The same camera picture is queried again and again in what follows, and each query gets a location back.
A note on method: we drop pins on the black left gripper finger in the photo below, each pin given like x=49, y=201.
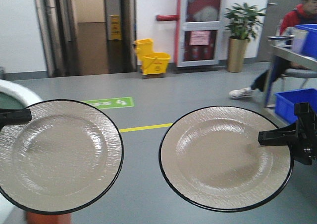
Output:
x=12, y=117

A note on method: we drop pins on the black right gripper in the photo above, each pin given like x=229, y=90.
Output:
x=302, y=134

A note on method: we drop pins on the beige plate black rim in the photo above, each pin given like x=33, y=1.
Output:
x=66, y=158
x=211, y=158

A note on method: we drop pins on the white outer conveyor rim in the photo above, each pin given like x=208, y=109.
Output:
x=15, y=96

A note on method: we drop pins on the blue plastic crate lower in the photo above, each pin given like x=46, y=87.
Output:
x=285, y=102

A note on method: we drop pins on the blue plastic crate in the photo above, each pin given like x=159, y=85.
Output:
x=285, y=102
x=310, y=44

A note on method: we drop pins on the grey chair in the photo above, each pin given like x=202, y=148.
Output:
x=306, y=75

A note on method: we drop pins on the blue plastic crate upper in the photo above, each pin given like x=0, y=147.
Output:
x=310, y=44

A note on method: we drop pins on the green floor sign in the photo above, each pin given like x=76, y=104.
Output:
x=111, y=103

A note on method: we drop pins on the plant in gold pot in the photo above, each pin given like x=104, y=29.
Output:
x=244, y=22

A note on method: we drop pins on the yellow mop bucket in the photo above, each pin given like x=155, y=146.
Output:
x=152, y=63

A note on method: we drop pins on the red pipe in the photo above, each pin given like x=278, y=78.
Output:
x=161, y=18

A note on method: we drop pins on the fire hose cabinet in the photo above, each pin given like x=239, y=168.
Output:
x=199, y=32

